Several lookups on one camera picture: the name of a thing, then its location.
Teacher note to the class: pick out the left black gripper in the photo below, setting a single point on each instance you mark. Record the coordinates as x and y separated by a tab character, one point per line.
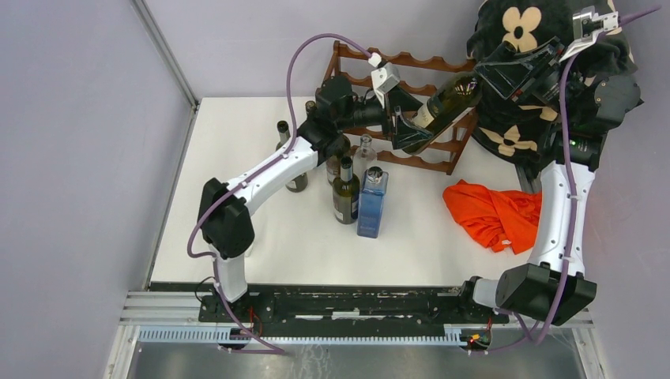
404	134

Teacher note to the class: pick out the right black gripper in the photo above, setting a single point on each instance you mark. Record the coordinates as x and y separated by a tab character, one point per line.
511	77

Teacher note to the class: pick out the green wine bottle white label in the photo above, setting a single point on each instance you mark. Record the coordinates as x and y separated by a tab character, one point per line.
452	101

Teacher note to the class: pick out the blue square bottle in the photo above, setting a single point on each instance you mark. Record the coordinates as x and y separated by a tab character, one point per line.
371	201

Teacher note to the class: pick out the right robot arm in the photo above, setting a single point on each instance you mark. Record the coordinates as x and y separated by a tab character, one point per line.
551	286

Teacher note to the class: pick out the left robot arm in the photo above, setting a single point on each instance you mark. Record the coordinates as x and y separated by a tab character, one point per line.
226	208

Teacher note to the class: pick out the small clear glass bottle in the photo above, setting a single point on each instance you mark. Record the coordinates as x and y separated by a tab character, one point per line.
364	156

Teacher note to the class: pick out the brown wooden wine rack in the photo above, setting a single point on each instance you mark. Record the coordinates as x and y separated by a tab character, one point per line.
459	133

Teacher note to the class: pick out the green wine bottle middle back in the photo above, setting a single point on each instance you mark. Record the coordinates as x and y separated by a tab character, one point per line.
333	164

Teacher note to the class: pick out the green wine bottle front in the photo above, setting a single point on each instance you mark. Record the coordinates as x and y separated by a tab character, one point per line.
346	188

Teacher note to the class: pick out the clear bottle black cap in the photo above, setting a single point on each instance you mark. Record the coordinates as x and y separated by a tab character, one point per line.
310	107

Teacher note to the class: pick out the black floral blanket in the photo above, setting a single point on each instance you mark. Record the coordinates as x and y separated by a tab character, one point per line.
519	133

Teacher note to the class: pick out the orange cloth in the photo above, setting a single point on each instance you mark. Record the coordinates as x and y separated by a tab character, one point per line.
497	220

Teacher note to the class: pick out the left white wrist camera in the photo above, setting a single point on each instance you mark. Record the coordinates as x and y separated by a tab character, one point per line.
384	77

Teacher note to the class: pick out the black mounting rail base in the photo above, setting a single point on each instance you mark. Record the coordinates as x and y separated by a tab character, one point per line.
276	312

